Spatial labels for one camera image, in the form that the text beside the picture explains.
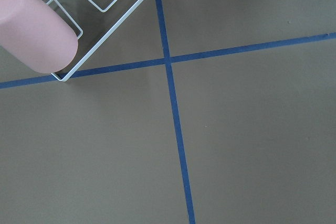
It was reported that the pink cup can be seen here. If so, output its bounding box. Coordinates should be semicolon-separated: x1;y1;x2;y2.
1;0;78;73

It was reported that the white wire cup rack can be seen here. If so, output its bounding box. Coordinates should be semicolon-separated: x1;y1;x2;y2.
46;0;144;82

